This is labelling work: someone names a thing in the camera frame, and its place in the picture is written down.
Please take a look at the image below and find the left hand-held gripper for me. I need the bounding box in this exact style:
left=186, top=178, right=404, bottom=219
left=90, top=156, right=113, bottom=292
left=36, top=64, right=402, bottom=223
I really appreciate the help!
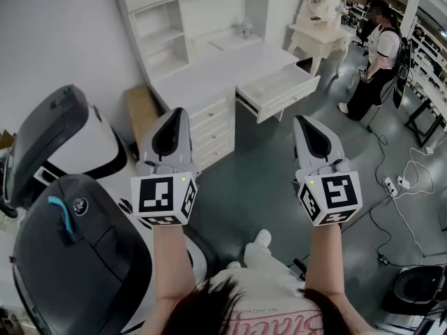
left=131, top=107, right=199, bottom=228

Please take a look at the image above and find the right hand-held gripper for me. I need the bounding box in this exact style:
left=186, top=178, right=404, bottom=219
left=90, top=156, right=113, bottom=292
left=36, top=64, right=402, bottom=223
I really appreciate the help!
left=293, top=115, right=362, bottom=228

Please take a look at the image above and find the white desk drawer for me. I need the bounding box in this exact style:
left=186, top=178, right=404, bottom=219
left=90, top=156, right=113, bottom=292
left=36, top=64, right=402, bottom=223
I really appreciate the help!
left=235, top=64, right=321, bottom=124

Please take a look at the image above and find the person's right forearm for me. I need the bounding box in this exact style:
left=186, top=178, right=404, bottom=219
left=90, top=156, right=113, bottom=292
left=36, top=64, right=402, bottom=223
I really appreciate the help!
left=303, top=223, right=347, bottom=302

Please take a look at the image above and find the person's left forearm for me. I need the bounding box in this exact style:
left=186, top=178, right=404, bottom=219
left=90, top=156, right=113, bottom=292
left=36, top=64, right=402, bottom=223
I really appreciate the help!
left=152, top=221, right=198, bottom=315

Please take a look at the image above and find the white desk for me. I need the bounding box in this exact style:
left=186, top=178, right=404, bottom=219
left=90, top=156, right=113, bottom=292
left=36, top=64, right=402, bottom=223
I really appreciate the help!
left=149, top=29, right=321, bottom=174

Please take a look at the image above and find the brown wooden board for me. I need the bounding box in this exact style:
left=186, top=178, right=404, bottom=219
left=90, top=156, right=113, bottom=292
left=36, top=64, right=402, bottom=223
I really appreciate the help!
left=124, top=84, right=162, bottom=148

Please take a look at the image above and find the white power strip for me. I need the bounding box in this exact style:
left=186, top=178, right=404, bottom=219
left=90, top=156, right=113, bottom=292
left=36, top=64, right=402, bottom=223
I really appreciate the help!
left=381, top=175, right=399, bottom=198

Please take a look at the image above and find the person's white shoe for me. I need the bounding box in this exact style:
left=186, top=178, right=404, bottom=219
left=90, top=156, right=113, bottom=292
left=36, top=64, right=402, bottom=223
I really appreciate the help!
left=252, top=228, right=273, bottom=249

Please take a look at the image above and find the white dressing table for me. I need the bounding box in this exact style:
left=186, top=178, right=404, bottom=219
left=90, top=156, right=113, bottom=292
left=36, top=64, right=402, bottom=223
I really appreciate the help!
left=286, top=10, right=354, bottom=77

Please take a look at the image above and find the white shelf hutch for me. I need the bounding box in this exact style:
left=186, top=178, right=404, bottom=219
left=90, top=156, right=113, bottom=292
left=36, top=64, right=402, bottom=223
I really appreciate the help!
left=110, top=0, right=274, bottom=85

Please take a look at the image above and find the white and black robot machine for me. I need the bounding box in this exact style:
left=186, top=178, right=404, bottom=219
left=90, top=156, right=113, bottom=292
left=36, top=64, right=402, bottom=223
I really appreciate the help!
left=2, top=83, right=129, bottom=211

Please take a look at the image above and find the person's white trouser leg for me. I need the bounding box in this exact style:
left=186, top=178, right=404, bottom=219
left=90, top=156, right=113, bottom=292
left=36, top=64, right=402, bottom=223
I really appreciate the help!
left=243, top=241, right=305, bottom=282

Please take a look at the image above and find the small clear bottle ornament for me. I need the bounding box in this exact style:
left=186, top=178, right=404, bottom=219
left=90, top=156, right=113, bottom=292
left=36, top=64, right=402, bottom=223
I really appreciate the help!
left=240, top=16, right=255, bottom=40

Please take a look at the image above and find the white storage shelving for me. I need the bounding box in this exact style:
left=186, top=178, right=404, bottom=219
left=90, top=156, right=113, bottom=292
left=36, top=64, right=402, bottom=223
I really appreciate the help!
left=406, top=10, right=447, bottom=111

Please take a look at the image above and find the person's white printed shirt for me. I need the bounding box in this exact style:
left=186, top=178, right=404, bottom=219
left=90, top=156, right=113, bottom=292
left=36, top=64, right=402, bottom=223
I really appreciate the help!
left=195, top=266, right=353, bottom=335

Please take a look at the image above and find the black round stool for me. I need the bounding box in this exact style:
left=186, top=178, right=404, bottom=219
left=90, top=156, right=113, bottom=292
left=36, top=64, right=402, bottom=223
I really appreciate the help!
left=381, top=265, right=447, bottom=316

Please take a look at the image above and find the white pedestal drawer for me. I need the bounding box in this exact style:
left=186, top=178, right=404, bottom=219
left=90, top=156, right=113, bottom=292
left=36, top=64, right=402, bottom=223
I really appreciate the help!
left=193, top=136, right=235, bottom=172
left=189, top=98, right=230, bottom=125
left=191, top=119, right=232, bottom=143

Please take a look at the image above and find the black cable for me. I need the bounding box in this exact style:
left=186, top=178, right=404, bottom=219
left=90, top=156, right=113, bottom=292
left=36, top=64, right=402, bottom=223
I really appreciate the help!
left=365, top=126, right=389, bottom=188

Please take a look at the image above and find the black table frame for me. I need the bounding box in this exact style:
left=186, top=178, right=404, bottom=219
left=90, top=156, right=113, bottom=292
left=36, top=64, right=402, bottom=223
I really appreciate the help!
left=404, top=95, right=447, bottom=149

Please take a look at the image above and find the white cable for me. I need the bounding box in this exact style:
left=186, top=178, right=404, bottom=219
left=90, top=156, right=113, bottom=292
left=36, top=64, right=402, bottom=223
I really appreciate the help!
left=390, top=146, right=436, bottom=258

